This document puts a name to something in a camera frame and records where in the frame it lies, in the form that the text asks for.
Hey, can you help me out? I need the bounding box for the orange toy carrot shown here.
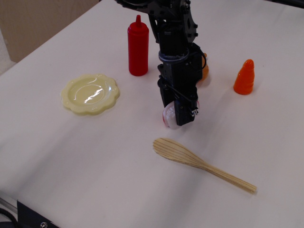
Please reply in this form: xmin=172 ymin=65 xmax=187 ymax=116
xmin=233 ymin=59 xmax=255 ymax=95

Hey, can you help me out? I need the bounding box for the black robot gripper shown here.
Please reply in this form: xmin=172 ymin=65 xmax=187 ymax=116
xmin=158 ymin=43 xmax=204 ymax=126

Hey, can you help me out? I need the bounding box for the black corner bracket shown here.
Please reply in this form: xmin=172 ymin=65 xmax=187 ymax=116
xmin=17 ymin=201 xmax=59 ymax=228

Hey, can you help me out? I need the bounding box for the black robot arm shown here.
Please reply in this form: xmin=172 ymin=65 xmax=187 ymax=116
xmin=117 ymin=0 xmax=207 ymax=126

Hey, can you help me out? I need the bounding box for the black cable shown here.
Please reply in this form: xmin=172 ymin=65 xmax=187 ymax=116
xmin=0 ymin=210 xmax=19 ymax=228

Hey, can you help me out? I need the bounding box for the red squeeze bottle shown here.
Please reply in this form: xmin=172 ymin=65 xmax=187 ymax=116
xmin=127 ymin=15 xmax=149 ymax=76

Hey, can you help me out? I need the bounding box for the brown toy chicken drumstick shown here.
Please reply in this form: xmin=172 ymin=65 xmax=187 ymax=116
xmin=198 ymin=53 xmax=209 ymax=83

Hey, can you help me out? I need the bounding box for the pale yellow scalloped plate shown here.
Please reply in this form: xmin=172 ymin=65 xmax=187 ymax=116
xmin=60 ymin=74 xmax=120 ymax=115

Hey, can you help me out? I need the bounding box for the wooden spatula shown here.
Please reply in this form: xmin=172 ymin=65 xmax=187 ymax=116
xmin=152 ymin=138 xmax=257 ymax=194

